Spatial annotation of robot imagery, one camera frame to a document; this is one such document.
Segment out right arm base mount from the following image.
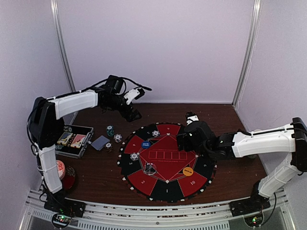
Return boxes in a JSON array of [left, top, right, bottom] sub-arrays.
[[229, 199, 271, 217]]

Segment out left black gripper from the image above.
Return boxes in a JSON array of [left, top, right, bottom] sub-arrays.
[[106, 93, 142, 123]]

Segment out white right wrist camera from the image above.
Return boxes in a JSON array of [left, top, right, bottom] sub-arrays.
[[185, 111, 199, 125]]

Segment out black gold card box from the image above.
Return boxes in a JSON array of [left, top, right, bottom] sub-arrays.
[[57, 132, 73, 146]]

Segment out red black chip stack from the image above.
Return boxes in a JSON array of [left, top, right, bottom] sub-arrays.
[[105, 142, 113, 152]]

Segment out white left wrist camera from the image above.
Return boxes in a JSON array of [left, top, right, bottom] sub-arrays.
[[124, 87, 145, 105]]

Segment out left aluminium frame post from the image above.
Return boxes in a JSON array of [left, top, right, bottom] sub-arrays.
[[50, 0, 76, 92]]

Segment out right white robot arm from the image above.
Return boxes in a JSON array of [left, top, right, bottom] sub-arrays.
[[176, 115, 307, 212]]

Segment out white grey chip stack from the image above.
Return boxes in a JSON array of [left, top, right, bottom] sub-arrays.
[[114, 134, 122, 143]]

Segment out blue small blind button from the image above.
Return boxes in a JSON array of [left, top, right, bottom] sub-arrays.
[[141, 141, 151, 149]]

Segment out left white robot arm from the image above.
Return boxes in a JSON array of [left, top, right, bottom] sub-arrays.
[[26, 75, 149, 194]]

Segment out green white chip stack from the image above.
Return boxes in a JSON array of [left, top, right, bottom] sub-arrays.
[[106, 125, 114, 137]]

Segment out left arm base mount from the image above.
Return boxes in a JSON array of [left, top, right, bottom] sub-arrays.
[[44, 191, 86, 218]]

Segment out round red black poker mat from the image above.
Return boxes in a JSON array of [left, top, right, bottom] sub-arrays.
[[117, 123, 217, 203]]

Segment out right aluminium frame post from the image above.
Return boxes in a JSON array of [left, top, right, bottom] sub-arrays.
[[232, 0, 262, 108]]

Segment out red floral round tin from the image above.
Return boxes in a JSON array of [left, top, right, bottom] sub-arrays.
[[56, 160, 66, 180]]

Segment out aluminium poker case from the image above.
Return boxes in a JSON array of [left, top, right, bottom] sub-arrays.
[[55, 125, 94, 159]]

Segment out red gold card box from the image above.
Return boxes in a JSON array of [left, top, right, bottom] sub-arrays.
[[70, 134, 86, 149]]

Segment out dark red round lid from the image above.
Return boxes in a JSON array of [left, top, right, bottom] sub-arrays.
[[61, 166, 76, 191]]

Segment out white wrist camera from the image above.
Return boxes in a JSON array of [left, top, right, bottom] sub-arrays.
[[124, 87, 145, 105], [185, 111, 199, 125]]

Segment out white chips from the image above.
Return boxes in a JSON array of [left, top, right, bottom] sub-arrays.
[[152, 130, 160, 137], [130, 153, 139, 161]]

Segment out orange big blind button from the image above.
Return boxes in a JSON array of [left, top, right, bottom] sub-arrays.
[[182, 167, 194, 176]]

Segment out blue playing card deck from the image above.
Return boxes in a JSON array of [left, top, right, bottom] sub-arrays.
[[91, 136, 110, 150]]

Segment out aluminium frame post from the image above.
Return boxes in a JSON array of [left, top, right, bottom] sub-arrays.
[[50, 0, 76, 92], [232, 0, 262, 108]]

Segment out front aluminium rail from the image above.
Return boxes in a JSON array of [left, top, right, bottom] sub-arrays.
[[18, 188, 297, 230]]

